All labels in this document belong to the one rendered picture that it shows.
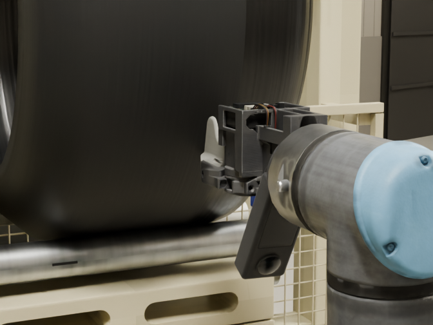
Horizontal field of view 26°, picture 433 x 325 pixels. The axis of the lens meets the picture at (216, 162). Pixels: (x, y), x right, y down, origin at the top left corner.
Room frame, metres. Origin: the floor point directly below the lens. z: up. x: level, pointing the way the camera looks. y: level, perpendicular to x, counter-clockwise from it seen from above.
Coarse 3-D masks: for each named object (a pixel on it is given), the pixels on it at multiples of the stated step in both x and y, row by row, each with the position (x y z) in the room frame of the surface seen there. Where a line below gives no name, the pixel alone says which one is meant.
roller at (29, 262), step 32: (192, 224) 1.11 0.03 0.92; (224, 224) 1.11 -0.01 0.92; (0, 256) 0.99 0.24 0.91; (32, 256) 1.00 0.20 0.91; (64, 256) 1.02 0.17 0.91; (96, 256) 1.03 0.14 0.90; (128, 256) 1.04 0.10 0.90; (160, 256) 1.06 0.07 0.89; (192, 256) 1.08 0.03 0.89; (224, 256) 1.10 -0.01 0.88
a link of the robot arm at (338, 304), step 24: (336, 288) 0.67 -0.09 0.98; (360, 288) 0.65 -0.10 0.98; (384, 288) 0.65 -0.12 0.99; (408, 288) 0.65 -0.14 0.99; (432, 288) 0.66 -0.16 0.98; (336, 312) 0.67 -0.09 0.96; (360, 312) 0.65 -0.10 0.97; (384, 312) 0.65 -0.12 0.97; (408, 312) 0.65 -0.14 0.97; (432, 312) 0.66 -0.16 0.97
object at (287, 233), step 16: (256, 192) 0.83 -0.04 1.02; (256, 208) 0.83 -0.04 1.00; (272, 208) 0.82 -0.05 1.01; (256, 224) 0.83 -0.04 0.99; (272, 224) 0.83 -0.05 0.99; (288, 224) 0.83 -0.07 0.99; (256, 240) 0.83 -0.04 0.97; (272, 240) 0.84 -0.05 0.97; (288, 240) 0.85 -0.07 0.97; (240, 256) 0.86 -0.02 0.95; (256, 256) 0.84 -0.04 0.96; (272, 256) 0.85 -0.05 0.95; (288, 256) 0.86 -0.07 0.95; (240, 272) 0.85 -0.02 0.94; (256, 272) 0.85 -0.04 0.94; (272, 272) 0.85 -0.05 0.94
